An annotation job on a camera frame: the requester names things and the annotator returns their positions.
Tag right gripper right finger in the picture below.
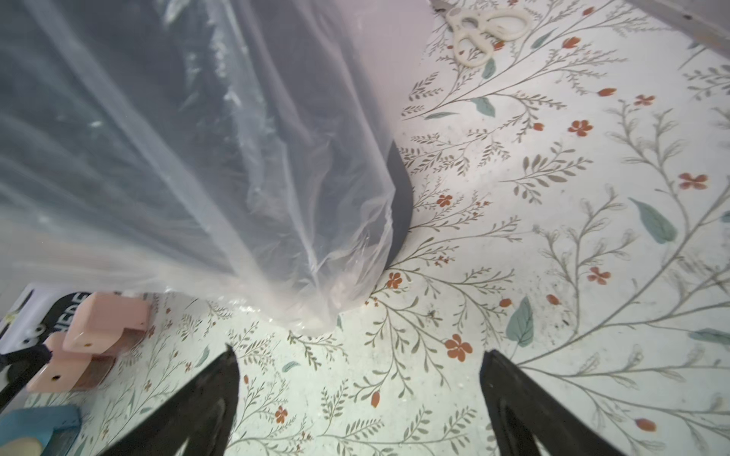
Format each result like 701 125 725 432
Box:
479 350 622 456

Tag blue pencil sharpener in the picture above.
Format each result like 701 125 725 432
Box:
1 405 82 455

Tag pink pencil sharpener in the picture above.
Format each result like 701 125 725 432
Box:
26 332 116 393
63 293 150 356

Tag white scissors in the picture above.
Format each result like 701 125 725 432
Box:
431 0 532 68

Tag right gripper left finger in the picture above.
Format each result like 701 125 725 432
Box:
103 346 240 455

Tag clear plastic bin liner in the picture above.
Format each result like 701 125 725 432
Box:
0 0 437 337

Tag grey trash bin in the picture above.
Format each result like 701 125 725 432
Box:
0 0 437 269

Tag purple tissue box toy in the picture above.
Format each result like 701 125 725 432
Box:
1 284 91 412

